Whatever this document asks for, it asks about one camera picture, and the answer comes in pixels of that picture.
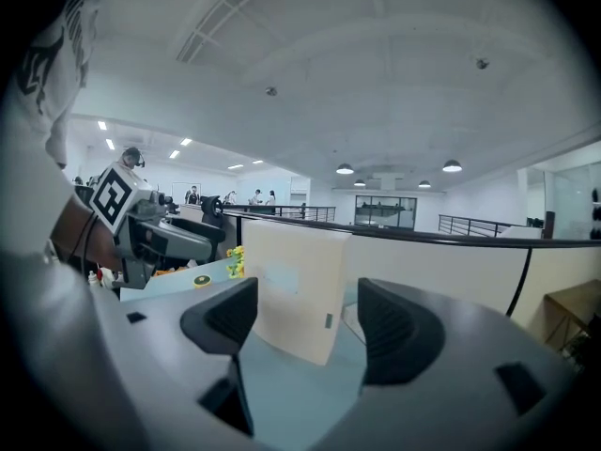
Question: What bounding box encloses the potted yellow sunflower bouquet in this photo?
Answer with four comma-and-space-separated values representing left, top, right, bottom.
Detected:
225, 245, 246, 280

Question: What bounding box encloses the person's left forearm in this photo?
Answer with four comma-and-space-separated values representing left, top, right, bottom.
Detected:
49, 190, 123, 272

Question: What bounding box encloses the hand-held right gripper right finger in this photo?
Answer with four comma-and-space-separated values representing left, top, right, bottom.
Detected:
318, 277, 578, 451

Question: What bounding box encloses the row of ceiling light panels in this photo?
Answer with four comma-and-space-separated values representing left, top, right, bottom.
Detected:
96, 119, 265, 171

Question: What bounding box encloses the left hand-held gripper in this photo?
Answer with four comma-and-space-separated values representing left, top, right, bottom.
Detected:
87, 161, 227, 290

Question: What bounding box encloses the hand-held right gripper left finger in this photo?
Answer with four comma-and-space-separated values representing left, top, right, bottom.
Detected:
116, 277, 260, 451

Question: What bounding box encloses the beige box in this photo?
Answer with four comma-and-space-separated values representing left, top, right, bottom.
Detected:
241, 218, 353, 367

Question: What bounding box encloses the beige office partition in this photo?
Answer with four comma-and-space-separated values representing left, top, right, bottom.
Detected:
177, 203, 601, 319

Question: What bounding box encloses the black office chair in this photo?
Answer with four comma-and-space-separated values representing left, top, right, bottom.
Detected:
200, 194, 227, 253

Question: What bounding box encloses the black metal railing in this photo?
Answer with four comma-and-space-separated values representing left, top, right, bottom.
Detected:
439, 213, 527, 239
224, 203, 337, 220

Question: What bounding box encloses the person's white printed t-shirt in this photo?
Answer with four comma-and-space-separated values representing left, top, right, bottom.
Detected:
0, 0, 123, 451

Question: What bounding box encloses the dark wooden desk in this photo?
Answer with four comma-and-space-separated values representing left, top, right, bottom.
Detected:
544, 279, 601, 347

